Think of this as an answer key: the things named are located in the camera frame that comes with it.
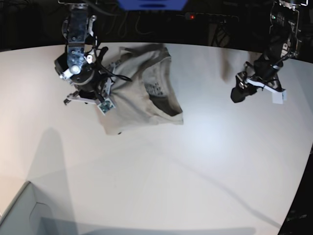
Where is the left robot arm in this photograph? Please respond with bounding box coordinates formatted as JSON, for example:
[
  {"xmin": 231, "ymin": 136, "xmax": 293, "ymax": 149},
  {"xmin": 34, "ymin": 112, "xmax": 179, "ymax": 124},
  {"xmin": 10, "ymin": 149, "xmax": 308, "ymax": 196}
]
[{"xmin": 230, "ymin": 0, "xmax": 309, "ymax": 104}]

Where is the black labelled device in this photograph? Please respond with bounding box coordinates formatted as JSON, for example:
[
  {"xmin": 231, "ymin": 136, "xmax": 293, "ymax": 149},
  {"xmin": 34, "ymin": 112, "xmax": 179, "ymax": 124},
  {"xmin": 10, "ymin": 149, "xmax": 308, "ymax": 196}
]
[{"xmin": 278, "ymin": 196, "xmax": 313, "ymax": 235}]

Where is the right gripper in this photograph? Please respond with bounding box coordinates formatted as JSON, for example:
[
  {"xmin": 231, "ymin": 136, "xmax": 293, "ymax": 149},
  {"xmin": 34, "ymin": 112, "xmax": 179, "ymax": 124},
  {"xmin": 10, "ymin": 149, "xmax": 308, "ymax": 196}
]
[{"xmin": 63, "ymin": 47, "xmax": 132, "ymax": 115}]

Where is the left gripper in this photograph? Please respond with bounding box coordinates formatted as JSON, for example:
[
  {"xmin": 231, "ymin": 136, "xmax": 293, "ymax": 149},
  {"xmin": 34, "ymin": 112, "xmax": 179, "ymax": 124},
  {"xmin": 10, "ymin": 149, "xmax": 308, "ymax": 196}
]
[{"xmin": 230, "ymin": 60, "xmax": 285, "ymax": 103}]

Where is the white looped cable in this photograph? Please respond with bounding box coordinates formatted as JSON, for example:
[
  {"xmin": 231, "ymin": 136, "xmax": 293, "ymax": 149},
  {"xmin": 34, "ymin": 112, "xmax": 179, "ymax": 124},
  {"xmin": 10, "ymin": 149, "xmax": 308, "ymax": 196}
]
[{"xmin": 114, "ymin": 11, "xmax": 152, "ymax": 36}]

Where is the grey t-shirt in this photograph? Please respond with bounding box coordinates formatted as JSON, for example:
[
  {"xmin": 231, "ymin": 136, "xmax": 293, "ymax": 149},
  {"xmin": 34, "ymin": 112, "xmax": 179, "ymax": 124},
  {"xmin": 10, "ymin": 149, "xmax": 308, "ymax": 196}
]
[{"xmin": 97, "ymin": 44, "xmax": 183, "ymax": 136}]

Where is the black power strip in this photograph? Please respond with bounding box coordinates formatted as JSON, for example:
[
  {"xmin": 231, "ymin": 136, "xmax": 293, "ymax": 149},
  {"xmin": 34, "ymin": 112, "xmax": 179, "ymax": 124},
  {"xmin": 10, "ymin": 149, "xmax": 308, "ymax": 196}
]
[{"xmin": 177, "ymin": 12, "xmax": 240, "ymax": 24}]

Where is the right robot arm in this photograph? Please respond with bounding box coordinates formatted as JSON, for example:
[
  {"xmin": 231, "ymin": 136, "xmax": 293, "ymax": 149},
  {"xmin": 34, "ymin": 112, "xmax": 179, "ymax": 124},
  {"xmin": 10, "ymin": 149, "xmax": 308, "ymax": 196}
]
[{"xmin": 54, "ymin": 0, "xmax": 131, "ymax": 115}]

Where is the blue overhead mount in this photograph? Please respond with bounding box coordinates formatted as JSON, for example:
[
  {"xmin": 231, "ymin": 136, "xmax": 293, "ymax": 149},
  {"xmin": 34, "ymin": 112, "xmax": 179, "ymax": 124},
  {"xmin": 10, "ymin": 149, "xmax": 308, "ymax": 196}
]
[{"xmin": 117, "ymin": 0, "xmax": 188, "ymax": 11}]

